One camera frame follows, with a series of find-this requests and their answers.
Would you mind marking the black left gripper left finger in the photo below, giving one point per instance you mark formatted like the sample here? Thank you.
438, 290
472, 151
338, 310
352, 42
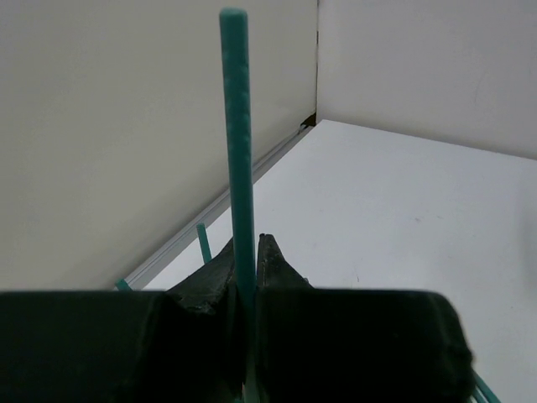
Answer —
184, 344

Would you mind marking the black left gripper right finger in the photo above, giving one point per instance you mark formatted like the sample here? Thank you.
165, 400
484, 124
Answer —
326, 345

